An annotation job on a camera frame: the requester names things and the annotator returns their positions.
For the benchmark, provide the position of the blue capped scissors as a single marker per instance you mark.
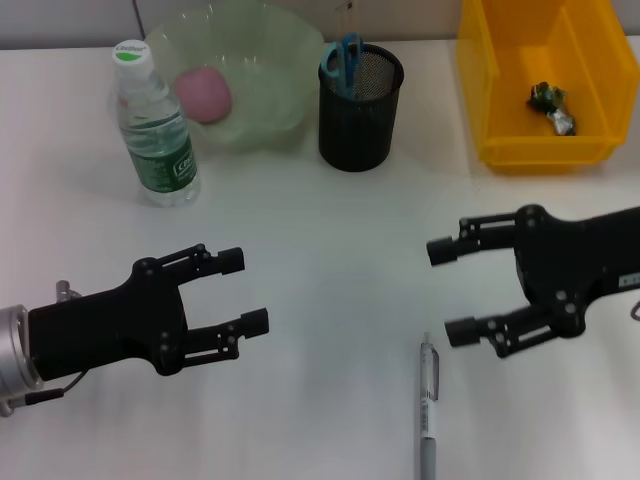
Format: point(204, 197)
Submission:
point(345, 60)

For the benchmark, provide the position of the green plastic wrapper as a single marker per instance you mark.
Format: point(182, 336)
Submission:
point(552, 107)

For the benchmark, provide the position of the pink peach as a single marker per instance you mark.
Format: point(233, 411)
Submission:
point(202, 97)

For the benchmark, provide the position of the grey clear pen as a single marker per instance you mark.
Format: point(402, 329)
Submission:
point(427, 450)

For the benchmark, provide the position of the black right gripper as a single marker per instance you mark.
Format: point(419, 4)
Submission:
point(575, 260)

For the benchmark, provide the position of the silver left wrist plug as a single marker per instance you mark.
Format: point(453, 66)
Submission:
point(64, 292)

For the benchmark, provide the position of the translucent green fruit bowl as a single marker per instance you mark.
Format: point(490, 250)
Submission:
point(270, 75)

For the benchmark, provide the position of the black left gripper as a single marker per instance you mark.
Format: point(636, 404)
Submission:
point(105, 330)

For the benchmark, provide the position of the clear green-label water bottle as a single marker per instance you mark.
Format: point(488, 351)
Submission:
point(155, 150)

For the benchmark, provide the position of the black mesh pen holder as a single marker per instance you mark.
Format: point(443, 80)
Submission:
point(355, 135)

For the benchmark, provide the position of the transparent plastic ruler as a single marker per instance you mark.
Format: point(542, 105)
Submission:
point(345, 20)

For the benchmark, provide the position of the yellow plastic bin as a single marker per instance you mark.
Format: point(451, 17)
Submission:
point(500, 100)

